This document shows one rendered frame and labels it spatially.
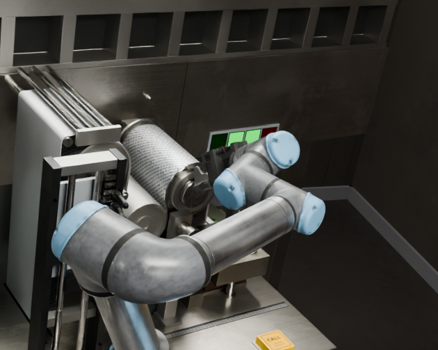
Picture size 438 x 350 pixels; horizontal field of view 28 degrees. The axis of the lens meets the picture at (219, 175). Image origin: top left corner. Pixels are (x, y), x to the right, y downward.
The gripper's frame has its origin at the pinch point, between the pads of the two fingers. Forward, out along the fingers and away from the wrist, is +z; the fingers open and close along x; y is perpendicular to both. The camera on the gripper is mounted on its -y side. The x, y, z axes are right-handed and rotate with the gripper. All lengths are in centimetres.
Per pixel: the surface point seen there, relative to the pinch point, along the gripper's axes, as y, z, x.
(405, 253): -33, 154, -209
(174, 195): 0.4, 3.8, 5.1
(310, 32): 42, 14, -57
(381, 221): -15, 171, -214
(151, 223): -4.8, 9.0, 10.1
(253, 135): 17, 33, -42
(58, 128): 17.7, -4.6, 34.2
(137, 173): 8.9, 18.0, 5.9
